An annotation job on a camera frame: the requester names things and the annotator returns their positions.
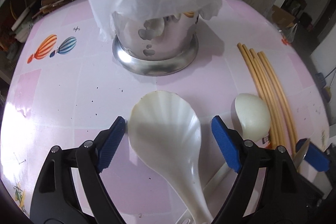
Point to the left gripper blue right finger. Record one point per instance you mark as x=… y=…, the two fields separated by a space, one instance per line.
x=286 y=197

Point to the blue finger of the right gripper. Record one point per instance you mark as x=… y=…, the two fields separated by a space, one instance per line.
x=316 y=158

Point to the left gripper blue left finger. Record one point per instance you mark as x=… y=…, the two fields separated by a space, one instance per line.
x=55 y=199

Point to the white plastic soup spoon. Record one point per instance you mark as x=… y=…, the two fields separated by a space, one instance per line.
x=254 y=117

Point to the wooden chopstick two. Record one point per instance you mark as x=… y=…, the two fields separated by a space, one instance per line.
x=265 y=93

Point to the white shell-shaped rice paddle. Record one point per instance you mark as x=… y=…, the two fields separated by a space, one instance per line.
x=165 y=133

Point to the wooden chopstick one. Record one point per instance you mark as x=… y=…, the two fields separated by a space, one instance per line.
x=258 y=81

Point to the small steel spoon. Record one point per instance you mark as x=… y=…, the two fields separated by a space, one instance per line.
x=301 y=154

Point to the wooden chopstick three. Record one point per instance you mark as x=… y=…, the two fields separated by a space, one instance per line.
x=277 y=137

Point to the wooden chopstick five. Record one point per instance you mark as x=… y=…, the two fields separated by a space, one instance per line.
x=283 y=122

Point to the wooden chopstick four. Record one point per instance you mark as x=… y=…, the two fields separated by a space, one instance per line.
x=273 y=102

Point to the cardboard box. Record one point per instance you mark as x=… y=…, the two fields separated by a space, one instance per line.
x=282 y=18

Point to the steel utensil holder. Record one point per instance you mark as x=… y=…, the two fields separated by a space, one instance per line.
x=157 y=47

